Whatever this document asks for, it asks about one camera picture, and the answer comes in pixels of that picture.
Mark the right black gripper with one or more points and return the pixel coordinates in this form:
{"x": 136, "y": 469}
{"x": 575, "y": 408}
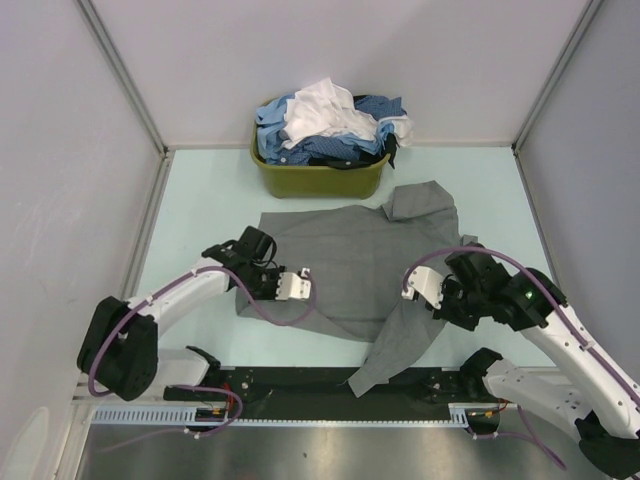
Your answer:
{"x": 445, "y": 314}

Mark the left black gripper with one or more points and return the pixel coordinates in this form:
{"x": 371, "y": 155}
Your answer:
{"x": 271, "y": 295}

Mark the grey long sleeve shirt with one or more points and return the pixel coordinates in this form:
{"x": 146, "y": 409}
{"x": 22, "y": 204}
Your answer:
{"x": 357, "y": 257}

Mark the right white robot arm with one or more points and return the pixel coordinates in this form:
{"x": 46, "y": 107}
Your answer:
{"x": 600, "y": 410}

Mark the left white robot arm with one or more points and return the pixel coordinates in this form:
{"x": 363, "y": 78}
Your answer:
{"x": 120, "y": 353}

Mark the olive green laundry basket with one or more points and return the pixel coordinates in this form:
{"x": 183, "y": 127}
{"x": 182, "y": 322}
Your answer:
{"x": 288, "y": 181}

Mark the black garment with button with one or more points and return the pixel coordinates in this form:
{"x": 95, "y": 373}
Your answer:
{"x": 351, "y": 157}

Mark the light blue shirt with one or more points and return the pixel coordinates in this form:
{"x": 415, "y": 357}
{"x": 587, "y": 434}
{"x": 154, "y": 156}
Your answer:
{"x": 271, "y": 136}

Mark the white shirt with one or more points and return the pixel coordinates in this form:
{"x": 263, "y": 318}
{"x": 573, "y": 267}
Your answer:
{"x": 325, "y": 110}

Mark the dark blue dotted shirt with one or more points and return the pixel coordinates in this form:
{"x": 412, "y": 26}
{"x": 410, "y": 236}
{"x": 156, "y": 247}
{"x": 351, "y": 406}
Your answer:
{"x": 341, "y": 134}

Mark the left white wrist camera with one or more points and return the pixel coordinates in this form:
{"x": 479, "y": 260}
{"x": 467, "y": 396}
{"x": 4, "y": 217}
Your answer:
{"x": 294, "y": 285}

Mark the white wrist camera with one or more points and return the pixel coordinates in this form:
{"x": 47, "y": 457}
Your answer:
{"x": 294, "y": 285}
{"x": 426, "y": 283}

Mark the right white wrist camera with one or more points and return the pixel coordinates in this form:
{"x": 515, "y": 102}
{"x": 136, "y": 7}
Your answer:
{"x": 426, "y": 283}

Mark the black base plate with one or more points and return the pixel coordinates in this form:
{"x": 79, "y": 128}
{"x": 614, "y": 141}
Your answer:
{"x": 315, "y": 388}

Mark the white slotted cable duct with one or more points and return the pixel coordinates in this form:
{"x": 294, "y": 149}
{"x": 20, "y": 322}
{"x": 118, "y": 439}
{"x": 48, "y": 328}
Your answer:
{"x": 444, "y": 415}

